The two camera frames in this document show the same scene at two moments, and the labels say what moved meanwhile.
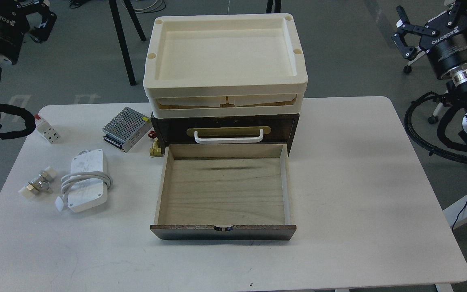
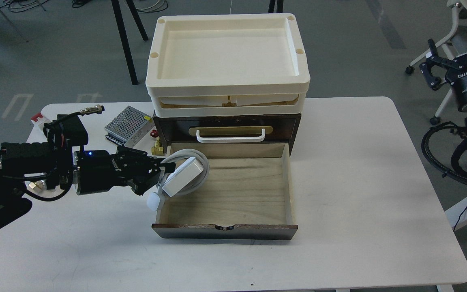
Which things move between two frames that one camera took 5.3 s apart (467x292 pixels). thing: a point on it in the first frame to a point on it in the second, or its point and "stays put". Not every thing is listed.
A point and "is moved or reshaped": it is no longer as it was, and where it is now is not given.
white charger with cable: [87, 187] is moved or reshaped
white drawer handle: [228, 140] stays put
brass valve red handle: [155, 151] stays put
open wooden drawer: [224, 192] stays put
